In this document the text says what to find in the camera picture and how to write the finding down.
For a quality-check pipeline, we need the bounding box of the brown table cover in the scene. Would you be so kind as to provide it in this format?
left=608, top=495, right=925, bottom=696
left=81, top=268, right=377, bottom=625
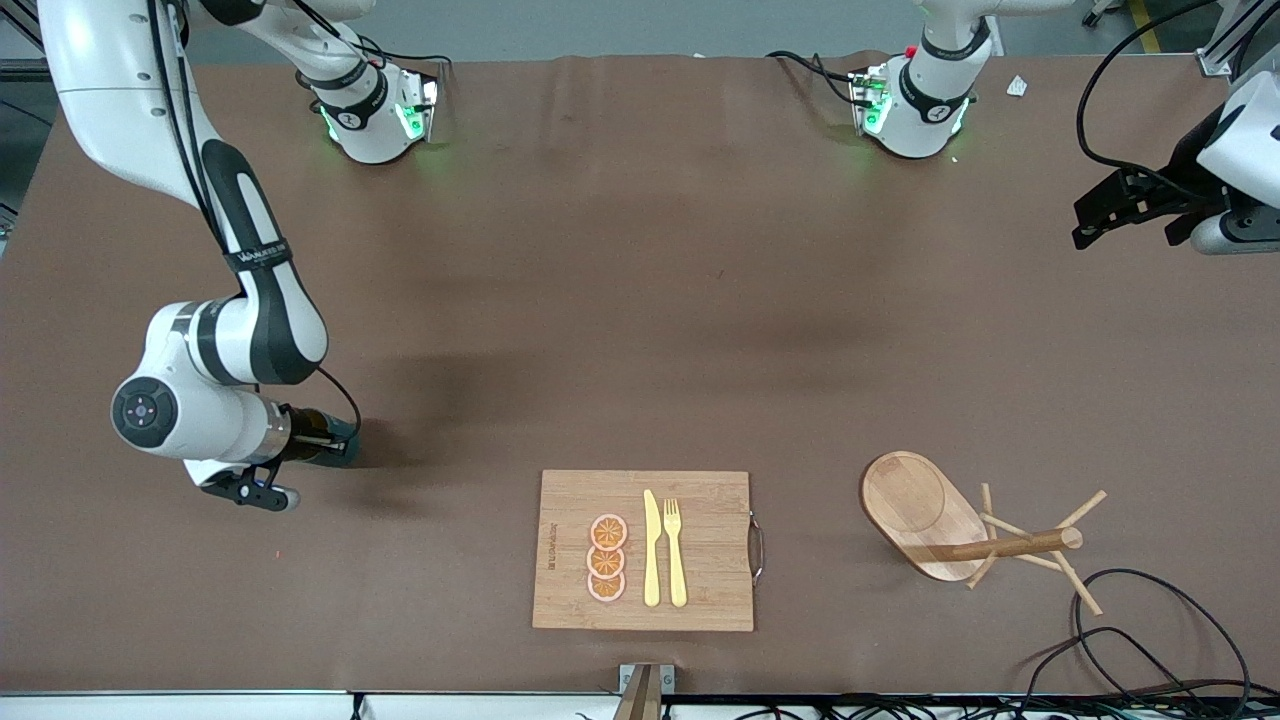
left=0, top=52, right=1280, bottom=697

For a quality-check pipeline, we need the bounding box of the wooden mug tree stand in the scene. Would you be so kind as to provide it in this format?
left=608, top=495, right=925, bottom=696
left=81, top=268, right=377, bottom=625
left=860, top=450, right=1108, bottom=617

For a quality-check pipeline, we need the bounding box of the yellow plastic knife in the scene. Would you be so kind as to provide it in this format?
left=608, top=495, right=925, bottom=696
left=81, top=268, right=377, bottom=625
left=643, top=489, right=662, bottom=608

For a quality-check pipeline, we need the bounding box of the yellow plastic fork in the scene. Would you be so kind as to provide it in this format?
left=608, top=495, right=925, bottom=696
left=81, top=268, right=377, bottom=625
left=663, top=498, right=689, bottom=609

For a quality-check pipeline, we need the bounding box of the bamboo cutting board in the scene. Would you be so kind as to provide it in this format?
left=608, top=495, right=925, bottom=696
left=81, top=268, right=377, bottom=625
left=531, top=469, right=766, bottom=633

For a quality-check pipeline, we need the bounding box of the aluminium frame strut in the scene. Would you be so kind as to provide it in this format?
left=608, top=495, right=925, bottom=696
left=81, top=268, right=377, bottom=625
left=1195, top=0, right=1280, bottom=78
left=0, top=0, right=49, bottom=83

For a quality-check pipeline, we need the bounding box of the black left arm base cable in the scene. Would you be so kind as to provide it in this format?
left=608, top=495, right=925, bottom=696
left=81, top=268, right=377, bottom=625
left=765, top=50, right=873, bottom=107

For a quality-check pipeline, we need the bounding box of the black arm base cable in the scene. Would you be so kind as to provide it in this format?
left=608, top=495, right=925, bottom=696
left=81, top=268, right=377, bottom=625
left=765, top=50, right=873, bottom=107
left=350, top=35, right=453, bottom=81

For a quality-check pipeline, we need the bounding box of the black right arm base cable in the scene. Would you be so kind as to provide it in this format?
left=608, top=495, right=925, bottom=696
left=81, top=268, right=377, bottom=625
left=350, top=35, right=453, bottom=81

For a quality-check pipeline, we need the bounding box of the black looped cable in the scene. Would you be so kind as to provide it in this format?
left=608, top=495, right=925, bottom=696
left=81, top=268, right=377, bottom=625
left=1018, top=626, right=1206, bottom=720
left=1073, top=568, right=1253, bottom=706

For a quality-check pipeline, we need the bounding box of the aluminium post with foot bracket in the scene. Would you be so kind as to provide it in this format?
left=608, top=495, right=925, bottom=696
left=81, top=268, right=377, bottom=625
left=612, top=663, right=677, bottom=720

